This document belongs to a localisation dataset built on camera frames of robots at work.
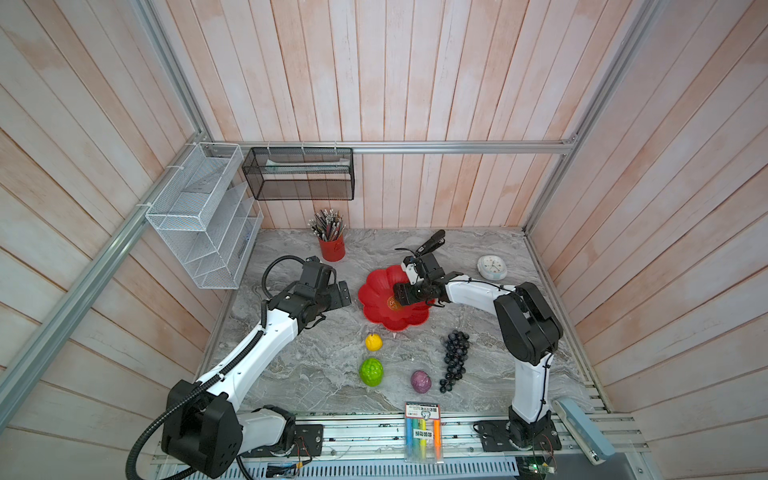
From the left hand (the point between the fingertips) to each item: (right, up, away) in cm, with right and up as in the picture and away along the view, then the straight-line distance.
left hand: (333, 299), depth 83 cm
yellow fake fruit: (+11, -13, +3) cm, 17 cm away
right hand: (+21, 0, +16) cm, 27 cm away
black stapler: (+35, +18, +31) cm, 51 cm away
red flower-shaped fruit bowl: (+13, -4, +15) cm, 20 cm away
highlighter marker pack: (+24, -32, -10) cm, 41 cm away
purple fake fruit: (+24, -21, -5) cm, 33 cm away
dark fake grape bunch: (+35, -16, +1) cm, 39 cm away
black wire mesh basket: (-15, +42, +21) cm, 50 cm away
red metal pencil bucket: (-3, +15, +21) cm, 26 cm away
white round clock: (+54, +9, +23) cm, 60 cm away
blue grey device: (+63, -32, -14) cm, 72 cm away
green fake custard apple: (+11, -19, -5) cm, 22 cm away
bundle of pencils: (-5, +23, +15) cm, 28 cm away
